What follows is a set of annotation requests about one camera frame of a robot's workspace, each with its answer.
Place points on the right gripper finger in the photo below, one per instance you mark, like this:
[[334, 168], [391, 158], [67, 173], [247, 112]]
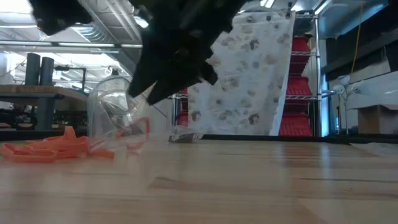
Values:
[[174, 84], [141, 71]]

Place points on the single orange rubber band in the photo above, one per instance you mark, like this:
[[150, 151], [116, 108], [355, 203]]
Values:
[[146, 124]]

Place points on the black rubber bands heap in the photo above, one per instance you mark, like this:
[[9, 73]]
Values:
[[186, 139]]

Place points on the orange rubber bands heap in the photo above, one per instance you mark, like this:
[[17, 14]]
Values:
[[46, 146]]

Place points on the red plastic bin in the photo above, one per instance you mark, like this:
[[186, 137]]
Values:
[[184, 91], [300, 56], [298, 87], [183, 119], [295, 126]]

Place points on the dark grey cylinder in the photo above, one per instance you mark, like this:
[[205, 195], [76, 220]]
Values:
[[47, 71], [32, 68]]

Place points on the white floral print cloth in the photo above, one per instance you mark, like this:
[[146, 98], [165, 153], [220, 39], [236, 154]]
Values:
[[248, 77]]

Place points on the white flower-shaped floor lamp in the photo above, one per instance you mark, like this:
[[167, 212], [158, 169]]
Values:
[[338, 88]]

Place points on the cardboard box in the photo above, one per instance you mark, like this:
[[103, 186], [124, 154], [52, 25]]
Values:
[[377, 119]]

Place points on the silver air duct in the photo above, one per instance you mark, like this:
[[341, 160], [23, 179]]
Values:
[[102, 31]]

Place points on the black metal stand frame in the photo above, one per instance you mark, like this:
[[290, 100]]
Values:
[[83, 77]]

